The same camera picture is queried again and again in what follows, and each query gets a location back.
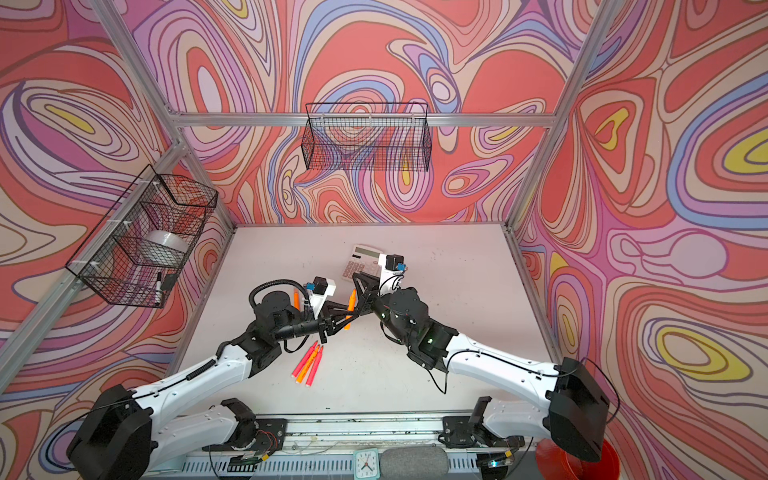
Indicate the pink pen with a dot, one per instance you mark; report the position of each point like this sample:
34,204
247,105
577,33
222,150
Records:
300,367
314,366

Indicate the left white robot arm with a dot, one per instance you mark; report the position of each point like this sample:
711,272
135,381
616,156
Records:
129,431

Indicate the pink pen left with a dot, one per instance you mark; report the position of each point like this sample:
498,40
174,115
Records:
300,367

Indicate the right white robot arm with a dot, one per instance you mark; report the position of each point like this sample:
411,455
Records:
566,403

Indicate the orange pen in bundle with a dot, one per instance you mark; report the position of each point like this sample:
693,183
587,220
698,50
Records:
308,366

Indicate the pink pen right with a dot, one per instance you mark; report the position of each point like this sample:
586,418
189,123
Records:
314,366

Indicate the silver tape roll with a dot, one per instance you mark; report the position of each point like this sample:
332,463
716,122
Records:
163,249

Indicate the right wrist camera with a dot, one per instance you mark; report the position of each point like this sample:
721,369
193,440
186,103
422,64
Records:
392,271

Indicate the black wire basket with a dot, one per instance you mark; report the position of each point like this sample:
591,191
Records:
367,136
110,265

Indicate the black wire basket left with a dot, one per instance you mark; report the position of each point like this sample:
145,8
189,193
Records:
110,265

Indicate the pink calculator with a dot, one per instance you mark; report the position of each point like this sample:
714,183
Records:
362,259

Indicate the black marker in basket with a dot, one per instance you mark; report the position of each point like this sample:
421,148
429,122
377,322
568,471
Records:
158,300

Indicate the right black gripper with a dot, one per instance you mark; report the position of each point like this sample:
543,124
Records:
372,297

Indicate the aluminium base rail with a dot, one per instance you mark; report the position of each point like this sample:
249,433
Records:
322,447

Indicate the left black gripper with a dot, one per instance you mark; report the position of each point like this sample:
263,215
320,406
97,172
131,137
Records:
327,325

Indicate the black wire basket back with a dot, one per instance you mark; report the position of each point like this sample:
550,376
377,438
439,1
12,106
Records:
367,136

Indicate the small white clock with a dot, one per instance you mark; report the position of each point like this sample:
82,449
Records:
366,464

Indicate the red bucket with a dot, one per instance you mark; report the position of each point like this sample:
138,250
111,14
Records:
555,464

